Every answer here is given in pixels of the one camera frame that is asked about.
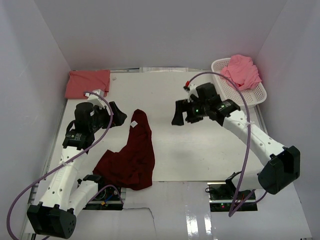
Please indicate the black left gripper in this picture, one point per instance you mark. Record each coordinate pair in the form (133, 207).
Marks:
(118, 116)

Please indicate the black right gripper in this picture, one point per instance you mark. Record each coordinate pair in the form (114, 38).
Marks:
(181, 107)

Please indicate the dark red t-shirt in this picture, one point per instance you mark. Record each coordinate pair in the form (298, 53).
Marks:
(132, 167)

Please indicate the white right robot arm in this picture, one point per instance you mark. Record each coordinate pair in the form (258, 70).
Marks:
(281, 165)

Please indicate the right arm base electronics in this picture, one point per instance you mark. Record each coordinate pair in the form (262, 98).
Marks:
(220, 199)

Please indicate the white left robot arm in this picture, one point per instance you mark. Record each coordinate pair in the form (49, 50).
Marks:
(55, 215)

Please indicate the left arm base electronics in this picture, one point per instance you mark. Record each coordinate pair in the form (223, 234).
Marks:
(107, 200)

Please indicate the folded salmon t-shirt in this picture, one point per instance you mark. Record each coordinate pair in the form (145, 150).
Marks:
(81, 81)

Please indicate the crumpled pink t-shirt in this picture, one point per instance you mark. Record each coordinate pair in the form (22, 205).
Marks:
(243, 72)

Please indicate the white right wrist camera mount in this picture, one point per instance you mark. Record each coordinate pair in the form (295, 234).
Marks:
(191, 90)

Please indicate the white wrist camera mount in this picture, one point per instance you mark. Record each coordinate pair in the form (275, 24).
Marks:
(191, 90)
(96, 97)

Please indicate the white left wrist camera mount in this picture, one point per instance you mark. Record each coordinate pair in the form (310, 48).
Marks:
(96, 97)

